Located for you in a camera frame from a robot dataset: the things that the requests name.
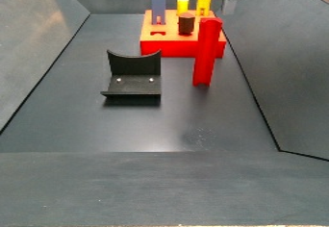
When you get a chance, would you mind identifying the red arch block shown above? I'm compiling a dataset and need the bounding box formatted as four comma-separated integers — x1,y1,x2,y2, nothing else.
192,17,222,86

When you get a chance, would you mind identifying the blue arch block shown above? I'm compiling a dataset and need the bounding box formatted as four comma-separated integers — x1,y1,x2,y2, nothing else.
151,0,166,25

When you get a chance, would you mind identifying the red peg board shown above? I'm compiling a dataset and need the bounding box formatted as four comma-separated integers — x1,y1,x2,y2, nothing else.
140,10,215,58

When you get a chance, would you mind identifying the yellow cylinder peg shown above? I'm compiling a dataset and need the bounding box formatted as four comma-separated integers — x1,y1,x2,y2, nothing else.
176,0,188,14

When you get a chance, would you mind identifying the brown pentagon peg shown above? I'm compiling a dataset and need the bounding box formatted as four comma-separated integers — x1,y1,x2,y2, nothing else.
179,13,195,35

